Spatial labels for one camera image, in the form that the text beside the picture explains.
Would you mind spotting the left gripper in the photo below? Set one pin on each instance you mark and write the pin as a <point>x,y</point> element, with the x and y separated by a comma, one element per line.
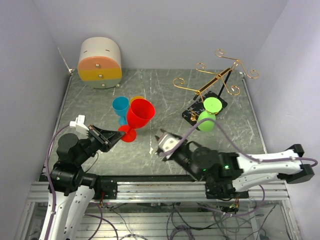
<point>106,136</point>

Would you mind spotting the blue wine glass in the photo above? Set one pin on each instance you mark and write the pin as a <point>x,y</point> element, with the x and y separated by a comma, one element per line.
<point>121,106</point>

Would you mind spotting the red wine glass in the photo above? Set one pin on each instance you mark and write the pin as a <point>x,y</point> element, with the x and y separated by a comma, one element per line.
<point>139,114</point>

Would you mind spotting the orange wine glass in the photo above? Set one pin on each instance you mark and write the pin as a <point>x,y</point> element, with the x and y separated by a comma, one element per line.
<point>135,98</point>

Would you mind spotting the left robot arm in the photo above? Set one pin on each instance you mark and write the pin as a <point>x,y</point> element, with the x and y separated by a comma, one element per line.
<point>71,189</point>

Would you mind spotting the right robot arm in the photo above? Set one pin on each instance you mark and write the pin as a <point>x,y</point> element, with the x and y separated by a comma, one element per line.
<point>227,174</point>

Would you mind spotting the green wine glass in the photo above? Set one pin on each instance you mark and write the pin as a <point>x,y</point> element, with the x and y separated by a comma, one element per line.
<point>212,105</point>

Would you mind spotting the gold wine glass rack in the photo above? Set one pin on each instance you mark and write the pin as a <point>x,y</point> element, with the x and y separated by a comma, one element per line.
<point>213,88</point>

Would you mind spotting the round three-drawer cabinet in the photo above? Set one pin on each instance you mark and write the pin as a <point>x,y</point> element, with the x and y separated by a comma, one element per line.
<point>99,64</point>

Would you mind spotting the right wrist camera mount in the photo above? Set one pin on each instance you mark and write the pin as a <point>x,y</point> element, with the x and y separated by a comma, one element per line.
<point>166,142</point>

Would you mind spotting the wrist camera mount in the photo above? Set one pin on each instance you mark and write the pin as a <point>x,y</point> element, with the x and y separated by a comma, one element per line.
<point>166,142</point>
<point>79,124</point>

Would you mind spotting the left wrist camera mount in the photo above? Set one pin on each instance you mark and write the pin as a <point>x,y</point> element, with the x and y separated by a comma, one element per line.
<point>79,124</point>

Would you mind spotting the aluminium rail frame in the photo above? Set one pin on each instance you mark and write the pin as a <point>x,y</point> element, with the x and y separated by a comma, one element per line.
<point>160,192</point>

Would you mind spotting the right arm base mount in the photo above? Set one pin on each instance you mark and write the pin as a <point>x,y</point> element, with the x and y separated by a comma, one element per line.
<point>223,191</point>

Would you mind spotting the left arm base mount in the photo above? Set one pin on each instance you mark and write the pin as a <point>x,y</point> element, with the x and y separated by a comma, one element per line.
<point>103,187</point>

